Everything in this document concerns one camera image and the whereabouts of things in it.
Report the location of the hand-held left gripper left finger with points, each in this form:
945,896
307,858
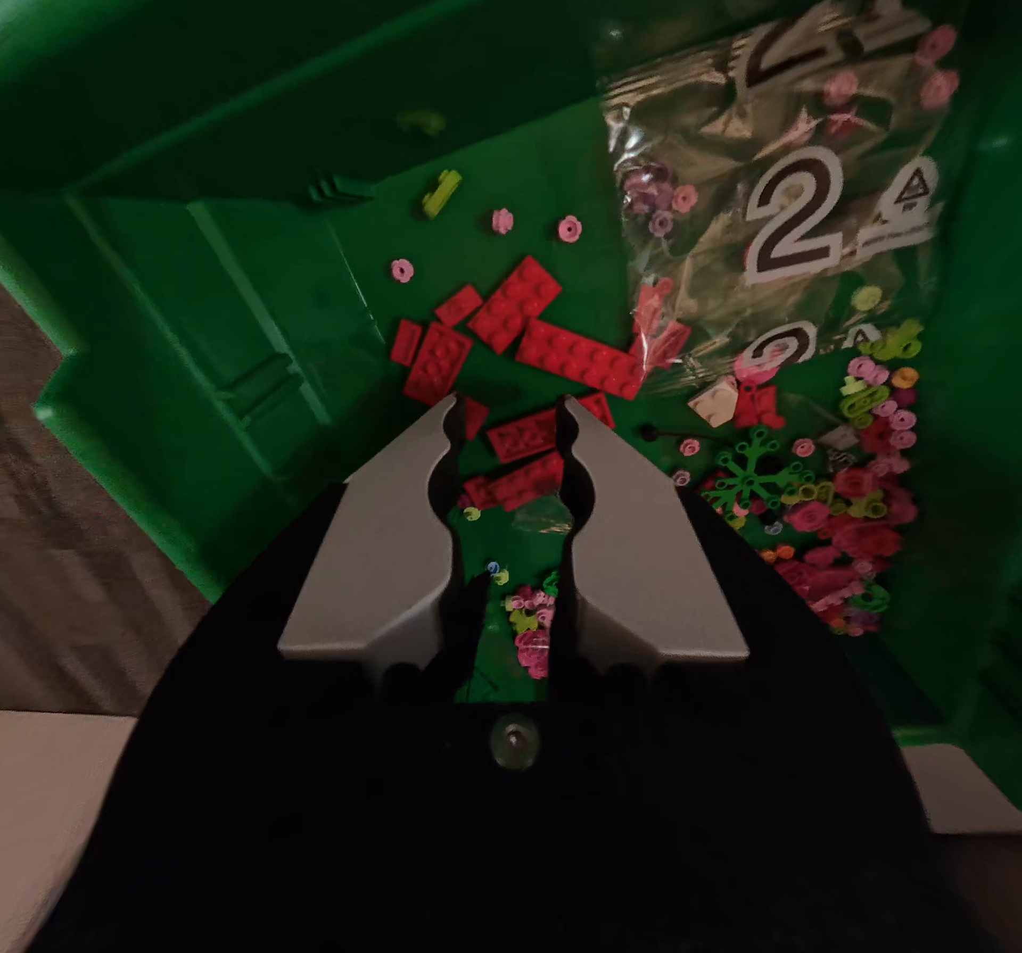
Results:
375,554

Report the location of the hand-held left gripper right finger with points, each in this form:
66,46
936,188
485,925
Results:
639,562

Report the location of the red two-by-three lego plate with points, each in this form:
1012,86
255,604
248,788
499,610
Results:
523,436

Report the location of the pile of red lego plates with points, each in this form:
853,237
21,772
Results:
575,350

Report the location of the green plastic bin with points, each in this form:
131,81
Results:
239,290

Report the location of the clear transparent lego piece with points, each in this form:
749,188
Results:
543,518

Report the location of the small cluster of pink lego flowers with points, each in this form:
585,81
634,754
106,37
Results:
531,626

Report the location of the black lego antenna piece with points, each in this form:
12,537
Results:
648,432

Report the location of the green lego leaf piece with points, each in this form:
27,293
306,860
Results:
746,478

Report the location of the white lego slope piece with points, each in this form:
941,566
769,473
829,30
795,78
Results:
715,401

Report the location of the heap of small colourful lego pieces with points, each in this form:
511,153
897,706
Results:
854,522

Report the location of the red lego pieces inside bag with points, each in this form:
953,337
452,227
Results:
659,330

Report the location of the lime green lego piece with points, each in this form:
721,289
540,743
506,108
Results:
441,195

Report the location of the purple lego flowers inside bag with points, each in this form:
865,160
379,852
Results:
648,191

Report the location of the clear numbered plastic bag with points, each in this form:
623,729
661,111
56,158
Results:
718,266

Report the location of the red lego bracket piece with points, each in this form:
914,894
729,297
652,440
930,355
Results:
758,408

